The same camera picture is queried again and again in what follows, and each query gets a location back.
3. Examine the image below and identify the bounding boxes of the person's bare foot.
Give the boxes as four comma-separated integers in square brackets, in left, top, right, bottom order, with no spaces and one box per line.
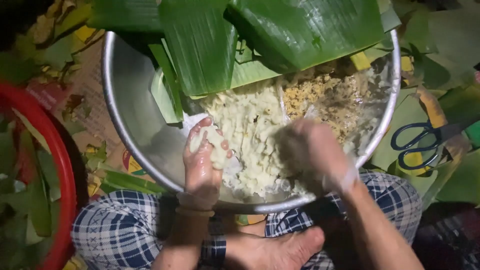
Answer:
[224,225,326,270]

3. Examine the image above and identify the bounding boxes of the person's right hand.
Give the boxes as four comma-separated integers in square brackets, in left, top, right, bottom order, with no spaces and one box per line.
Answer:
[277,118,359,193]

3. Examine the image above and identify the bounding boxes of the heap of leaves in basin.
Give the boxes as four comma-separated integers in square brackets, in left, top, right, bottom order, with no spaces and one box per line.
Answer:
[0,112,62,270]

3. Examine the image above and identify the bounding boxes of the pale green leaf piece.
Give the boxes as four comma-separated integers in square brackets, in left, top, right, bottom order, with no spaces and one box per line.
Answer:
[229,59,283,90]

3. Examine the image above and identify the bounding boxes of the person's left hand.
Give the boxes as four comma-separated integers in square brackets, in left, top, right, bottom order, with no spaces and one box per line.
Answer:
[182,116,235,206]

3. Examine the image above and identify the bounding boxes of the person's blue plaid trousers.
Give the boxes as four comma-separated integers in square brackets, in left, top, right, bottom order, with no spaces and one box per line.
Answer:
[71,170,423,270]

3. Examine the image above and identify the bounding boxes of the heap of cut leaf scraps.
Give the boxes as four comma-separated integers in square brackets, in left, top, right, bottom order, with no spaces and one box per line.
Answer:
[13,0,106,77]

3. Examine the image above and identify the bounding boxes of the large metal mixing bowl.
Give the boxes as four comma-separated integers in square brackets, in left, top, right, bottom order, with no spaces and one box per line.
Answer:
[101,29,402,215]

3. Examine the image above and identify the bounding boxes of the clear plastic bag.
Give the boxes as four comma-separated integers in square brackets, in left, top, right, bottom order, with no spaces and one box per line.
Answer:
[277,56,395,160]

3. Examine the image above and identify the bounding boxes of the white dough lump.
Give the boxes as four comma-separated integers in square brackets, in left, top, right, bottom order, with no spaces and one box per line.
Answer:
[189,125,228,170]

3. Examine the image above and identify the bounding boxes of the printed brown cardboard sheet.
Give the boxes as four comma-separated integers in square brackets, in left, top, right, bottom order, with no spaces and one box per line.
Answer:
[52,35,160,188]

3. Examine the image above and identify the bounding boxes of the long green leaf offcut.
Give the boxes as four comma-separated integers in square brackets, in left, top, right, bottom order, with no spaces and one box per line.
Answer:
[98,162,168,196]

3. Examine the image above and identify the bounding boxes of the shadowed dark banana leaf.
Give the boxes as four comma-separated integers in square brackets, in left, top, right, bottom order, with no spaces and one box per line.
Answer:
[88,0,164,34]

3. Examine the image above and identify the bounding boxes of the white grated dough mass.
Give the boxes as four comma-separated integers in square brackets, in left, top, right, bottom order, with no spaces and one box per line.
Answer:
[198,80,302,198]

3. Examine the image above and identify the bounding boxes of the narrow green leaf strip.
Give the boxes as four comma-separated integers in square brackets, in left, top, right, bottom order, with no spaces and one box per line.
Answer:
[148,42,185,125]

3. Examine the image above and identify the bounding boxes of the ribbed bright green banana leaf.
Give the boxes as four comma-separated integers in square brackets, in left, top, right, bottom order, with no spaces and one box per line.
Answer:
[158,0,239,97]

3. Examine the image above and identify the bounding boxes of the dark patterned cloth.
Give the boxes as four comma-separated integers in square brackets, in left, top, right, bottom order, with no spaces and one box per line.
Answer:
[412,202,480,270]

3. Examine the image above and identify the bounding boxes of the heap of spread banana leaves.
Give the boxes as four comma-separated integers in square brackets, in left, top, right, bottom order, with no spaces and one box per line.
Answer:
[369,0,480,209]

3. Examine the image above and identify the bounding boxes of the wide dark green banana leaf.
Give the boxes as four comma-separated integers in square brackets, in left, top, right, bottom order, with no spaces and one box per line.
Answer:
[227,0,388,74]

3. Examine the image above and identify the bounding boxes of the tan wrist band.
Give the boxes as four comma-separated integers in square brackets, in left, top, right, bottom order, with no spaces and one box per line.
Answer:
[175,206,215,218]

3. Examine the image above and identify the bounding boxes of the yellow crumbly bean filling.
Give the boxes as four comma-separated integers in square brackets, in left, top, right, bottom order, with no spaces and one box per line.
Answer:
[281,69,377,144]

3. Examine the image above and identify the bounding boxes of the red plastic basin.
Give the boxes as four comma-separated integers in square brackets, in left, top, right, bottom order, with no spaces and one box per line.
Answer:
[0,80,78,270]

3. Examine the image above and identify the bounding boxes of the black handled scissors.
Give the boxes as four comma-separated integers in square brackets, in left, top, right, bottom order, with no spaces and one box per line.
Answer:
[390,115,480,172]

